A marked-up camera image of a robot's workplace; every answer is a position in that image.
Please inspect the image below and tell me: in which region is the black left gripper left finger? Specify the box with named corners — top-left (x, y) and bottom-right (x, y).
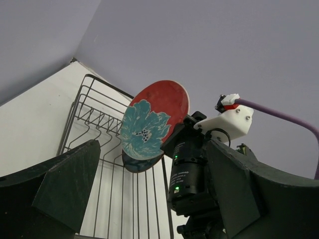
top-left (0, 140), bottom-right (100, 239)

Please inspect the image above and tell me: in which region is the black wire dish rack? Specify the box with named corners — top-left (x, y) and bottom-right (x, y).
top-left (57, 74), bottom-right (174, 239)

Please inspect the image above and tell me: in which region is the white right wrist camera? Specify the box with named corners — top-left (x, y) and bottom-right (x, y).
top-left (194, 94), bottom-right (254, 143)

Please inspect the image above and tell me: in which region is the red plate with teal flower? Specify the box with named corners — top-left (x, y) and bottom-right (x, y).
top-left (120, 80), bottom-right (190, 160)

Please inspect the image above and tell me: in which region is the dark teal blossom plate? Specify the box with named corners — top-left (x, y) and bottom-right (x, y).
top-left (122, 151), bottom-right (163, 173)

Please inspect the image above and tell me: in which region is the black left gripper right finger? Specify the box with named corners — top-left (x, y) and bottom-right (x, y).
top-left (207, 140), bottom-right (319, 239)

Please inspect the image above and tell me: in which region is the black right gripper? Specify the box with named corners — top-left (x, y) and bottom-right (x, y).
top-left (160, 111), bottom-right (224, 239)

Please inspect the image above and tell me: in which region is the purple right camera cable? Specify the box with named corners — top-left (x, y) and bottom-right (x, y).
top-left (236, 98), bottom-right (319, 180)

